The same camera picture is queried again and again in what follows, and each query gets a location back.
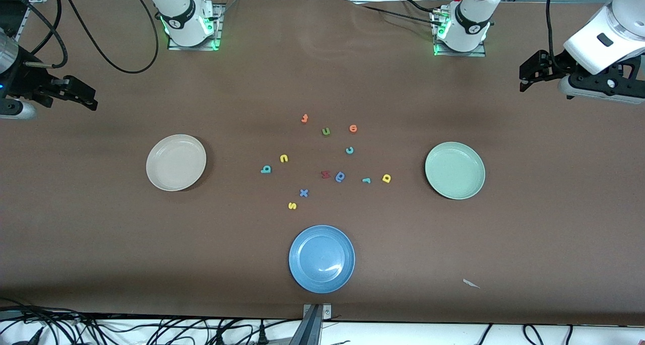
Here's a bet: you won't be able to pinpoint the pale green plate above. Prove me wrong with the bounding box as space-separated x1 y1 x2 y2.
425 142 486 200

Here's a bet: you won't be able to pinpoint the long black table cable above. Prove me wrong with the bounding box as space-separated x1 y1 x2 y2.
353 3 444 26

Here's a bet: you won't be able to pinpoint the silver metal bracket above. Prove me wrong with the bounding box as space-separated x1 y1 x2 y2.
302 304 332 319

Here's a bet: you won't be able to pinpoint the aluminium table rail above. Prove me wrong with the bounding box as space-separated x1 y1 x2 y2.
14 3 36 41

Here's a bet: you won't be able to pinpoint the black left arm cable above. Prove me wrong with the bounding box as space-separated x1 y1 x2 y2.
545 0 572 74

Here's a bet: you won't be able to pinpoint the short black table cable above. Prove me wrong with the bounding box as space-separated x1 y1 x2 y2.
401 0 441 13

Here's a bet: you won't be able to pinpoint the looped black cable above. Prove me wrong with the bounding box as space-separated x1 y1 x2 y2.
522 324 546 345

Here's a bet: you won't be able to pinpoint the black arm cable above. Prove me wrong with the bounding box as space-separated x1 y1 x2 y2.
545 0 572 74
0 0 160 75

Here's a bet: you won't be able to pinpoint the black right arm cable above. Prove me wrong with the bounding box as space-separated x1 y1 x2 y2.
0 0 160 75

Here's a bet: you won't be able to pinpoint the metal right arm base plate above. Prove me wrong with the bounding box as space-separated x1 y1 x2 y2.
167 4 223 51

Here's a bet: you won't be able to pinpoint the blue plate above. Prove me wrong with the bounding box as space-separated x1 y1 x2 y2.
289 225 356 294

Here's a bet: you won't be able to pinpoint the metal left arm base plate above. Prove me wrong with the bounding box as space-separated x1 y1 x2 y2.
431 8 487 57

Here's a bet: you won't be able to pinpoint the beige brown plate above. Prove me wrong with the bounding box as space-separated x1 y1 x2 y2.
146 134 207 191

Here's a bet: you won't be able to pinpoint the brown paper table cover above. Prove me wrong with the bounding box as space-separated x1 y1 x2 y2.
0 0 645 326

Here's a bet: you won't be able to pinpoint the tangled black cables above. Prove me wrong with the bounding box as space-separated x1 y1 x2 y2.
0 297 303 345

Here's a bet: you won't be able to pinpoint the grey aluminium beam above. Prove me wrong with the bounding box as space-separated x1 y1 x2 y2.
289 305 323 345

